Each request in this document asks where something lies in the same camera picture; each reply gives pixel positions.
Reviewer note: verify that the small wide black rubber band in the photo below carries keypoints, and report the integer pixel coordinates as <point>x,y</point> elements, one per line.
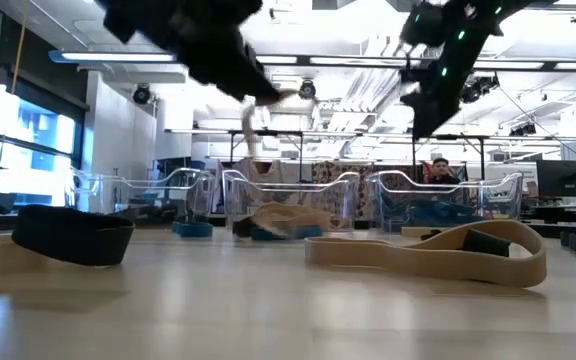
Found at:
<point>485,243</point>
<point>68,245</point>

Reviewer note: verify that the clear plastic basket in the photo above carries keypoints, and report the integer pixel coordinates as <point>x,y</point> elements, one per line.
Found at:
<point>503,197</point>
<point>98,200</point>
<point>338,192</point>

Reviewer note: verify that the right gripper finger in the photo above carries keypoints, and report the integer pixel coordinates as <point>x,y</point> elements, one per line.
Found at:
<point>430,115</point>

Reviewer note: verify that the person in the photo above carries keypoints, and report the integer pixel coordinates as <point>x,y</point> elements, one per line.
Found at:
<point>443,167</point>

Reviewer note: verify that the black ceiling spotlight cluster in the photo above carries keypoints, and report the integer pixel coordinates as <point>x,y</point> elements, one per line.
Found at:
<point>483,90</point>

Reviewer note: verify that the large bright window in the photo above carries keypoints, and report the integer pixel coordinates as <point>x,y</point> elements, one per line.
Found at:
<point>33,130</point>

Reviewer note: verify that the patterned brown quilt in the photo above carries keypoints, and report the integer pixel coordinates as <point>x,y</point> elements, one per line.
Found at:
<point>328,174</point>

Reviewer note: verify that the black metal rack frame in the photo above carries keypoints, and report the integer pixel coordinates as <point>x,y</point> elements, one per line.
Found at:
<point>463,137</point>
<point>278,133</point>

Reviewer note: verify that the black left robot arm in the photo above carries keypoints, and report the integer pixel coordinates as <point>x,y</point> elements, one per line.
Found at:
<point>168,20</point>

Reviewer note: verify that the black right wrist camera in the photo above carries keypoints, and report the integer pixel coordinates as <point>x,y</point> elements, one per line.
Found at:
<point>423,25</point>

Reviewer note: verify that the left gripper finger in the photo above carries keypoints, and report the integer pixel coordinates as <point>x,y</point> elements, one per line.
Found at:
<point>268,92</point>

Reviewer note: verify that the black computer monitor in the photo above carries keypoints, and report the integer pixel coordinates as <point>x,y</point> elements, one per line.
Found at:
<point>565,177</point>

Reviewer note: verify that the long ceiling light fixture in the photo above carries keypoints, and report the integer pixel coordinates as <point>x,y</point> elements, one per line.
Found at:
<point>118,57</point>

